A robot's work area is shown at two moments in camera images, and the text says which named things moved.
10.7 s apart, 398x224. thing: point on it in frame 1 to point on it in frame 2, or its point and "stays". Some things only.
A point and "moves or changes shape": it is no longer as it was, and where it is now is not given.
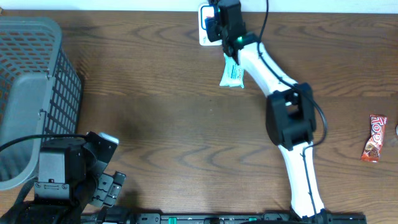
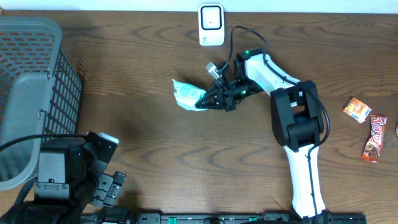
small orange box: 208,12 to 357,109
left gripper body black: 106,190 stays
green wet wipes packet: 233,74 moves or changes shape
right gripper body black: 214,25 to 239,88
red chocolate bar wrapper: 372,151 stays
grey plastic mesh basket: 40,94 stays
